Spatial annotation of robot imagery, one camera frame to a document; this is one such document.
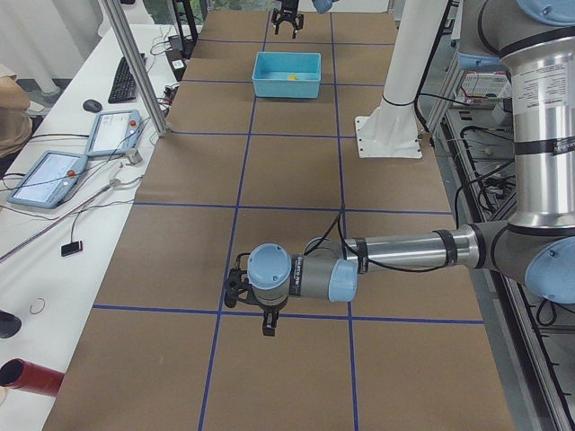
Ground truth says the brown paper table mat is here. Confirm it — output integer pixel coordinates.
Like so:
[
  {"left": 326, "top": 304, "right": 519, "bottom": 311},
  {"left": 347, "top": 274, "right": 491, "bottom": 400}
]
[{"left": 43, "top": 8, "right": 518, "bottom": 431}]

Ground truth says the light blue plastic bin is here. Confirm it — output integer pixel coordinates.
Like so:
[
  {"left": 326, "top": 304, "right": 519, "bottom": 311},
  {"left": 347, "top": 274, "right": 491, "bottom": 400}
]
[{"left": 252, "top": 51, "right": 322, "bottom": 99}]

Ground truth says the black keyboard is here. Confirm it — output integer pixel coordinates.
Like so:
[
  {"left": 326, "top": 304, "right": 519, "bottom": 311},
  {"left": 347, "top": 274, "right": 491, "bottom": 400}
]
[{"left": 108, "top": 57, "right": 137, "bottom": 104}]

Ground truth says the blue teach pendant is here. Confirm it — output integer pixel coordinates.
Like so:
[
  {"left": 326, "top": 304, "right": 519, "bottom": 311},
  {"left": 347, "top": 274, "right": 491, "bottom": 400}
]
[
  {"left": 6, "top": 151, "right": 88, "bottom": 209},
  {"left": 85, "top": 110, "right": 143, "bottom": 158}
]

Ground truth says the red cylinder bottle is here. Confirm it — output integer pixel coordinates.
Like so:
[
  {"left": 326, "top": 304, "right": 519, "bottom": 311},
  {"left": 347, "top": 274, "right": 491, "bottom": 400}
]
[{"left": 1, "top": 358, "right": 65, "bottom": 397}]

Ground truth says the small black sensor pad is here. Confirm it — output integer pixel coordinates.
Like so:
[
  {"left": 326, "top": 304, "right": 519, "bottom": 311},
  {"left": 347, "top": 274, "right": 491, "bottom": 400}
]
[{"left": 60, "top": 241, "right": 84, "bottom": 257}]

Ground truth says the blue teach pendant near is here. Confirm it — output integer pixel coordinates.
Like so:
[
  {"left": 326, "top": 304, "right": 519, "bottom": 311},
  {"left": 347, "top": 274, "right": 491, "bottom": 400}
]
[{"left": 6, "top": 151, "right": 88, "bottom": 209}]

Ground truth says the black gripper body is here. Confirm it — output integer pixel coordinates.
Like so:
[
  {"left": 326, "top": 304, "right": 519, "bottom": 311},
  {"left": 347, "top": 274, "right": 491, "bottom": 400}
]
[
  {"left": 245, "top": 288, "right": 288, "bottom": 316},
  {"left": 270, "top": 0, "right": 304, "bottom": 28}
]

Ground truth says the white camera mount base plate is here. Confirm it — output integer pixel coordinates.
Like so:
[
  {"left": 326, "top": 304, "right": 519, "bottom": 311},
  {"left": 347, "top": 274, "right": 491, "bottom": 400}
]
[{"left": 355, "top": 115, "right": 422, "bottom": 159}]

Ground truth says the black braided camera cable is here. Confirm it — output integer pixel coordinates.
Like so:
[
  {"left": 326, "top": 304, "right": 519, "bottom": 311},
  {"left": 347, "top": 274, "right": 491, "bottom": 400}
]
[{"left": 233, "top": 201, "right": 455, "bottom": 275}]

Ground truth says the blue teach pendant far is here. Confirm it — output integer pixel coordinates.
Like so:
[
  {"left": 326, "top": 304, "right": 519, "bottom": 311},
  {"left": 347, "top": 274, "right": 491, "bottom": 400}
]
[{"left": 85, "top": 110, "right": 143, "bottom": 158}]

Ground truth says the black computer mouse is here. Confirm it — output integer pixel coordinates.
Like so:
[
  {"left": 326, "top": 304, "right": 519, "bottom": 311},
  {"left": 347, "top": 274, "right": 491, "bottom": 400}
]
[{"left": 83, "top": 99, "right": 102, "bottom": 113}]

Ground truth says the person forearm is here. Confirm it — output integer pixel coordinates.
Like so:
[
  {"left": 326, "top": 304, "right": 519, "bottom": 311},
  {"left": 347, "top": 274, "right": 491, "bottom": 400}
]
[{"left": 1, "top": 65, "right": 32, "bottom": 158}]

